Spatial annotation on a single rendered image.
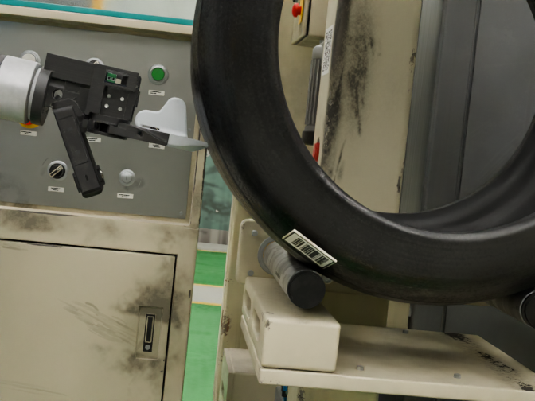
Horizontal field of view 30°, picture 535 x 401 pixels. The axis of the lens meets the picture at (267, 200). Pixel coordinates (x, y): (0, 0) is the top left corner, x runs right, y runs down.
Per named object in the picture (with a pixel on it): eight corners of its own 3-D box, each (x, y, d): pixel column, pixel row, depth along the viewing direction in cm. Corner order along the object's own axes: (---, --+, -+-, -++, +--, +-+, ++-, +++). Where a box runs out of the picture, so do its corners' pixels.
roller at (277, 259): (290, 270, 150) (261, 269, 150) (294, 241, 150) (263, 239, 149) (324, 310, 115) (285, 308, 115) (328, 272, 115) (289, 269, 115)
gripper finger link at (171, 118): (217, 107, 119) (141, 88, 118) (206, 155, 119) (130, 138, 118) (216, 107, 122) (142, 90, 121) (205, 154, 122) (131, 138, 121)
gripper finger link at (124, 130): (169, 133, 117) (95, 116, 116) (166, 146, 117) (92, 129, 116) (169, 134, 121) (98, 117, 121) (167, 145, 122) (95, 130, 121)
